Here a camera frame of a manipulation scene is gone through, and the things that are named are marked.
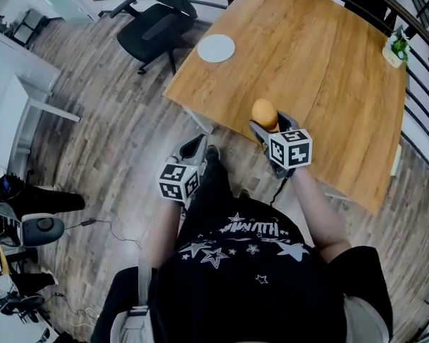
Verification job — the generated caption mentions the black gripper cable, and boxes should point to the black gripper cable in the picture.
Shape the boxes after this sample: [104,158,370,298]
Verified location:
[269,177,295,207]

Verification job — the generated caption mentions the black office chair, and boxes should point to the black office chair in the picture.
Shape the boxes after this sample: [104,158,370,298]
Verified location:
[108,0,199,76]

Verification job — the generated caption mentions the person's black trousers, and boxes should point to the person's black trousers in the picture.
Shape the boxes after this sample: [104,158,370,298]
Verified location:
[184,144,252,229]

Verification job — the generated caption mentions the person's black star-print t-shirt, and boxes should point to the person's black star-print t-shirt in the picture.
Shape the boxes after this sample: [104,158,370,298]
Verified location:
[90,201,394,343]

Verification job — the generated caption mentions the black side table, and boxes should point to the black side table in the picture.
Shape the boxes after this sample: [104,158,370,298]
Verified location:
[11,8,48,49]

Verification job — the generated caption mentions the small potted flower plant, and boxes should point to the small potted flower plant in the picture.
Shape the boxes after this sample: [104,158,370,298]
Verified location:
[381,29,413,69]

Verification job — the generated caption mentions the white desk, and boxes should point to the white desk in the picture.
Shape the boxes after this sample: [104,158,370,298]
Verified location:
[0,26,82,173]

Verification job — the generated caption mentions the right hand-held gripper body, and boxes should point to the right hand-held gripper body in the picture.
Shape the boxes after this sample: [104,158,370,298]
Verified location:
[262,128,313,180]

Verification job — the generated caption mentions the person's right forearm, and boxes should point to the person's right forearm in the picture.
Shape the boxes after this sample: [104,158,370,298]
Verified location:
[290,167,352,264]

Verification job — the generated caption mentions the white round plate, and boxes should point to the white round plate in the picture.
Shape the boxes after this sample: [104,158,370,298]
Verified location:
[196,34,237,64]

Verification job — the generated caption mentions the person's left forearm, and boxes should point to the person's left forearm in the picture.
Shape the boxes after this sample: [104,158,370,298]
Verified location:
[140,199,184,268]

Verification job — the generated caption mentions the black floor cable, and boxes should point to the black floor cable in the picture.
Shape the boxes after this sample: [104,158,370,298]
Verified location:
[64,217,144,250]

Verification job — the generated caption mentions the light grey pouch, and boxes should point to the light grey pouch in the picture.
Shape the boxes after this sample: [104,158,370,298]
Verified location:
[342,294,390,343]

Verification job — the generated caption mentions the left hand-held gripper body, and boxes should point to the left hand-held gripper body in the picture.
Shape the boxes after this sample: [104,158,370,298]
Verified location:
[158,153,205,204]

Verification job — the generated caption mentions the white table leg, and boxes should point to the white table leg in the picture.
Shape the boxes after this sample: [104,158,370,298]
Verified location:
[182,104,216,136]

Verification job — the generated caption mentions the orange fruit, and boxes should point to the orange fruit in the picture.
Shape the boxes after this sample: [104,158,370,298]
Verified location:
[251,98,280,131]

